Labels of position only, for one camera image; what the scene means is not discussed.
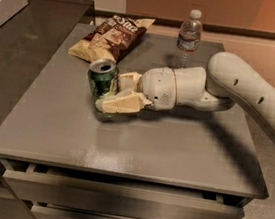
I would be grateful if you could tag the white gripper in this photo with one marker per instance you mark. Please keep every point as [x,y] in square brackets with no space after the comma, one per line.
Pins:
[157,85]

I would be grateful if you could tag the green soda can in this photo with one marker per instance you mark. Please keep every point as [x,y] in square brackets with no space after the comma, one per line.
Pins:
[103,75]

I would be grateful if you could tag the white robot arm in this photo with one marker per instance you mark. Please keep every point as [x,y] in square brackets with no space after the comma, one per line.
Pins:
[226,80]

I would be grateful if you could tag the brown chips bag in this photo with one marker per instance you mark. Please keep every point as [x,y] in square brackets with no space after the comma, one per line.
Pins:
[112,39]

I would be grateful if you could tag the clear plastic water bottle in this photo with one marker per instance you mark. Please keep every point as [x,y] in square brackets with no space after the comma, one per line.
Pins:
[188,40]

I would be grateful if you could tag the grey drawer cabinet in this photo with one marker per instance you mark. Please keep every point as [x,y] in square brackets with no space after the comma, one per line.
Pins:
[54,124]

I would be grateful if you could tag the dark side counter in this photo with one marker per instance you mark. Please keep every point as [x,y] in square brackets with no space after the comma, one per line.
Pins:
[27,42]

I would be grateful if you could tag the upper grey drawer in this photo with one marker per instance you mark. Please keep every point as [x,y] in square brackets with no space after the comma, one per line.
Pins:
[115,195]

